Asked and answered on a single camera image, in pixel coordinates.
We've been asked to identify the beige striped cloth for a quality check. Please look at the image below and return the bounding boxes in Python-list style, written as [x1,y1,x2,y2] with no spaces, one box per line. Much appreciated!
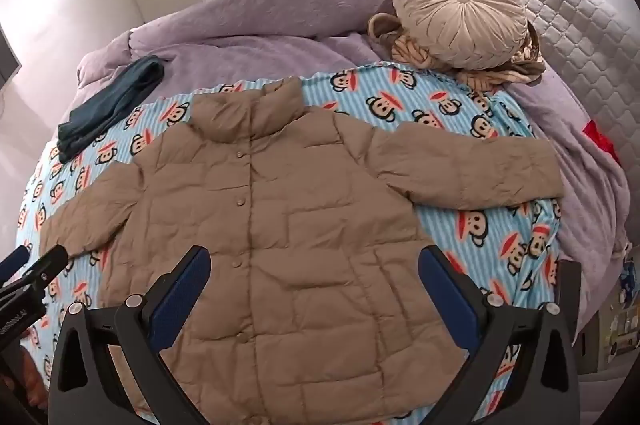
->
[367,12,547,88]

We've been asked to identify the dark teal folded pants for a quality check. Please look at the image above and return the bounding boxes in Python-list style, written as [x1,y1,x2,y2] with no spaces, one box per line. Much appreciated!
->
[56,56,166,165]

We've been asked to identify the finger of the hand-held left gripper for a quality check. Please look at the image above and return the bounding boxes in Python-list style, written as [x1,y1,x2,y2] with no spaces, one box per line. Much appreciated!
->
[0,246,29,288]
[27,244,69,283]

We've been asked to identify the blue striped monkey print blanket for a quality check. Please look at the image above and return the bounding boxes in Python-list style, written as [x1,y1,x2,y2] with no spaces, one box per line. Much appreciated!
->
[15,62,563,425]

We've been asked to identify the grey quilted headboard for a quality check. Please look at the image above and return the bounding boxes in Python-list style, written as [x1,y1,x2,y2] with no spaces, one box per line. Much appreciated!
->
[447,0,640,226]

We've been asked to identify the purple duvet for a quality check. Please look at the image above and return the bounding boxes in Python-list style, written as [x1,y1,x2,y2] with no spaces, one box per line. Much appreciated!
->
[57,0,633,341]

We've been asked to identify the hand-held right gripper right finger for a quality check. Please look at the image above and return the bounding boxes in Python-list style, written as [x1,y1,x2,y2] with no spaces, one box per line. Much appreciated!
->
[417,245,581,425]

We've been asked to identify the red cloth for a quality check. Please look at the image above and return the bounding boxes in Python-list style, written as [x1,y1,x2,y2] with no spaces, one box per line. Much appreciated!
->
[582,120,623,166]

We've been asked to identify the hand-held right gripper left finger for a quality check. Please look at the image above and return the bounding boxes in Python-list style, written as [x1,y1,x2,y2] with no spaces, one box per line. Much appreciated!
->
[47,245,211,425]

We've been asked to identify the round beige pleated cushion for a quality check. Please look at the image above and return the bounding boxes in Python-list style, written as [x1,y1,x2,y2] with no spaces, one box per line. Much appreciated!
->
[391,0,530,71]

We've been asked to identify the tan puffer jacket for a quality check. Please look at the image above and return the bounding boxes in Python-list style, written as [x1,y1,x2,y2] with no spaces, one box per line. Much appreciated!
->
[40,78,566,425]

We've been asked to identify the black wall television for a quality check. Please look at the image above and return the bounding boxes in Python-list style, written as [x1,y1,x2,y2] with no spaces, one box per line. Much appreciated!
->
[0,25,22,85]

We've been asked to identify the bedside shelf with small items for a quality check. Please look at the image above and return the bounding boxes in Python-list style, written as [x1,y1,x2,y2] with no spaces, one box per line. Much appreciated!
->
[597,250,640,371]

